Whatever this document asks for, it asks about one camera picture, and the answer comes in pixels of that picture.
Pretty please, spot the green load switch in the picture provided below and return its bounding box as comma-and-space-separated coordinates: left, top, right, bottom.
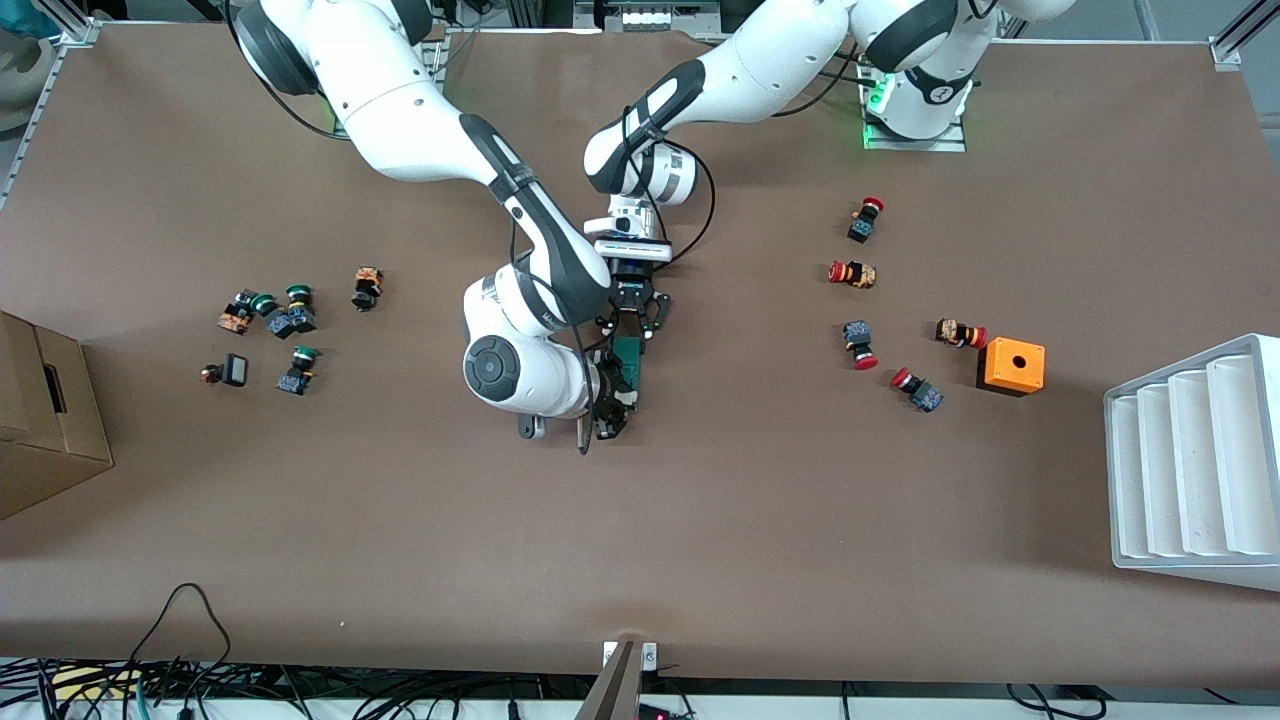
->
612, 335, 646, 413

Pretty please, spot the grey box with white sockets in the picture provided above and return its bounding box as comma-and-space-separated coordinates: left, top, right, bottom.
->
573, 0, 723, 36

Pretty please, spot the green button orange base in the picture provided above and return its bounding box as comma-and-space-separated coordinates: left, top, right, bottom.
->
217, 289, 259, 337

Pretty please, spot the brown cardboard box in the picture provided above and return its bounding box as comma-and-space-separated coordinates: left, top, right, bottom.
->
0, 312, 114, 521

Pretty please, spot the white slotted rack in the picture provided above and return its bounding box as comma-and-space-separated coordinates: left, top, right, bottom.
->
1103, 333, 1280, 593

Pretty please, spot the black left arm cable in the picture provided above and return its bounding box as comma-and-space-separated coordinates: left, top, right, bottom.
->
620, 105, 716, 266

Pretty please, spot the metal camera stand bracket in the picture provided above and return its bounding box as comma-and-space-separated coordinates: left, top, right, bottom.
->
574, 640, 661, 720

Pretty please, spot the orange button enclosure box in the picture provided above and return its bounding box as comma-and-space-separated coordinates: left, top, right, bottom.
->
976, 337, 1047, 398

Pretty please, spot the black looped cable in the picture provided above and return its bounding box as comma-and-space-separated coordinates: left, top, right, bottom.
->
125, 582, 233, 669

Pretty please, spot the tangled black cable bundle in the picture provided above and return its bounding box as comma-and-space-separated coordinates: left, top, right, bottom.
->
0, 655, 601, 720

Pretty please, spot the aluminium frame profile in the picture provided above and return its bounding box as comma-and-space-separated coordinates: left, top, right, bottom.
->
1210, 0, 1280, 71
0, 25, 101, 211

